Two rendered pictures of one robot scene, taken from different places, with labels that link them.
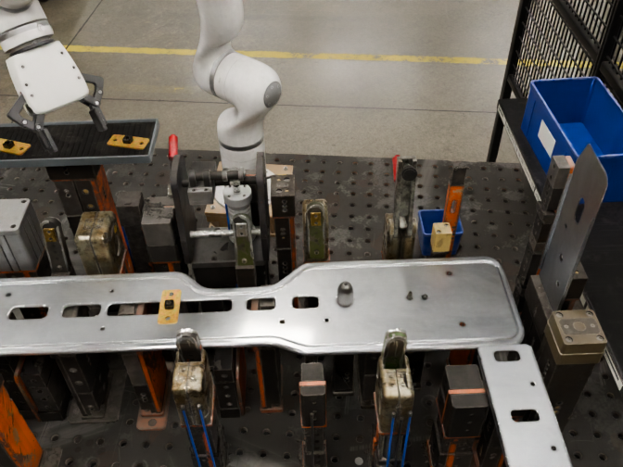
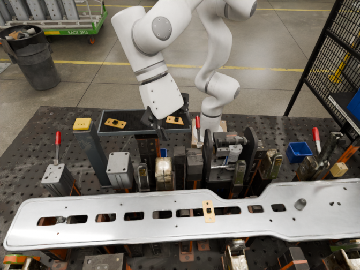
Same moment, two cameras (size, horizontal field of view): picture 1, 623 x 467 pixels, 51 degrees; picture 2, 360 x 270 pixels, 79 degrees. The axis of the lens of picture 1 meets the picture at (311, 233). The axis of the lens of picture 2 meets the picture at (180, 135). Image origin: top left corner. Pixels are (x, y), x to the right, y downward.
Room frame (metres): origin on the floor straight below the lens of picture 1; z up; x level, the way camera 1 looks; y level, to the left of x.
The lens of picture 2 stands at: (0.48, 0.40, 1.78)
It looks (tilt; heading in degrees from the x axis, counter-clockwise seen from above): 47 degrees down; 358
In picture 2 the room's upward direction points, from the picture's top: straight up
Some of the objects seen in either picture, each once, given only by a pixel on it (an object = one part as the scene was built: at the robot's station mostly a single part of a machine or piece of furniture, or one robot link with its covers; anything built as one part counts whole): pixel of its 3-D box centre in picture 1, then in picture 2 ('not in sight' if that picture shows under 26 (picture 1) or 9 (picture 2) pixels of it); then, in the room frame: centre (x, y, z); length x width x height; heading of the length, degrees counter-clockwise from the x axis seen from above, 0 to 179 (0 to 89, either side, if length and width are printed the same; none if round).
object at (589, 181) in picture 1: (568, 233); not in sight; (0.83, -0.45, 1.17); 0.12 x 0.01 x 0.34; 1
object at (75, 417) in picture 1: (82, 359); (155, 230); (0.82, 0.49, 0.84); 0.13 x 0.11 x 0.29; 1
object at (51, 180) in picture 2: not in sight; (69, 195); (0.98, 0.87, 0.88); 0.11 x 0.10 x 0.36; 1
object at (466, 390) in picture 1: (454, 425); not in sight; (0.65, -0.27, 0.84); 0.11 x 0.10 x 0.28; 1
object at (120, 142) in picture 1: (127, 140); (176, 119); (1.15, 0.38, 1.17); 0.08 x 0.04 x 0.01; 76
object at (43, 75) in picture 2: not in sight; (34, 59); (3.26, 2.20, 0.36); 0.54 x 0.50 x 0.73; 174
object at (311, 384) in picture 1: (314, 422); (284, 269); (0.66, 0.00, 0.84); 0.11 x 0.08 x 0.29; 1
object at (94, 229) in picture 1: (114, 287); (165, 190); (0.98, 0.44, 0.89); 0.13 x 0.11 x 0.38; 1
